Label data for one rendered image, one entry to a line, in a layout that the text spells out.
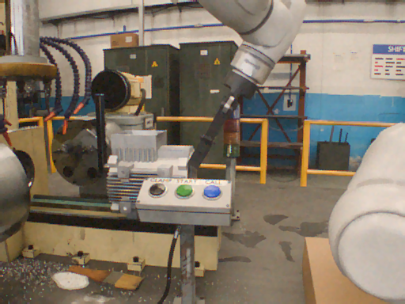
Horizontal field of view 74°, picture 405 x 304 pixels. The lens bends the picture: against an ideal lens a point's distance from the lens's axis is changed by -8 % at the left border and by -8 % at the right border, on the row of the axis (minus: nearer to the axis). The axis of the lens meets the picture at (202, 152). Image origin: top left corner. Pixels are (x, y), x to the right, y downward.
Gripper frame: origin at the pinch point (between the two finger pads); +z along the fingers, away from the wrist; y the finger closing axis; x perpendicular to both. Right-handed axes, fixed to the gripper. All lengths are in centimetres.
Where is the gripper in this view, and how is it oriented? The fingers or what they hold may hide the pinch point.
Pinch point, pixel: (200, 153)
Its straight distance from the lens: 69.6
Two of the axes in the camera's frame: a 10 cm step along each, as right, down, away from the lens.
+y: -1.2, 1.7, -9.8
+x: 8.6, 5.1, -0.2
